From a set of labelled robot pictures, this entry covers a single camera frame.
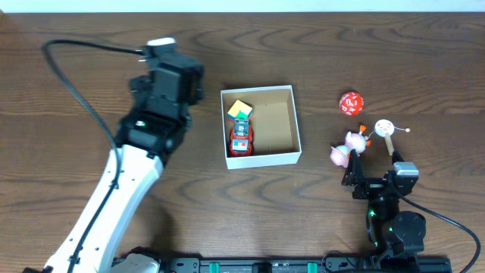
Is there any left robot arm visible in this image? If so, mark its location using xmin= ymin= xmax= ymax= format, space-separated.
xmin=42 ymin=48 xmax=204 ymax=272

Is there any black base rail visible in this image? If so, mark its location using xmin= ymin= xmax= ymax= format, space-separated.
xmin=111 ymin=246 xmax=454 ymax=273

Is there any white cardboard box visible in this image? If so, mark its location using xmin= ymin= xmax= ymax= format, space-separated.
xmin=221 ymin=85 xmax=302 ymax=170

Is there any black cable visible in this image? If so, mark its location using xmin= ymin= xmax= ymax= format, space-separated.
xmin=41 ymin=39 xmax=147 ymax=273
xmin=390 ymin=181 xmax=482 ymax=273

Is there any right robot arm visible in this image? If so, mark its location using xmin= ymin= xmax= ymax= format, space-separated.
xmin=342 ymin=149 xmax=426 ymax=268

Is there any red polyhedral number die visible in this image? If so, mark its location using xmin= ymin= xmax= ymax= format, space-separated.
xmin=339 ymin=91 xmax=365 ymax=116

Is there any black left cable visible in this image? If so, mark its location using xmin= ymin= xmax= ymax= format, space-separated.
xmin=41 ymin=39 xmax=147 ymax=273

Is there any red toy truck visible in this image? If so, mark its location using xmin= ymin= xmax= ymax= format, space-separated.
xmin=229 ymin=119 xmax=254 ymax=157

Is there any black right cable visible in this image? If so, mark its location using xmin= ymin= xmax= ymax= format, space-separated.
xmin=390 ymin=181 xmax=482 ymax=273

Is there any pig face rattle drum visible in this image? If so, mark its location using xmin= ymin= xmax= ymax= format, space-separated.
xmin=365 ymin=119 xmax=411 ymax=155

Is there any colourful puzzle cube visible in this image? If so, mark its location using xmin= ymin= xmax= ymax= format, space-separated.
xmin=227 ymin=100 xmax=253 ymax=120

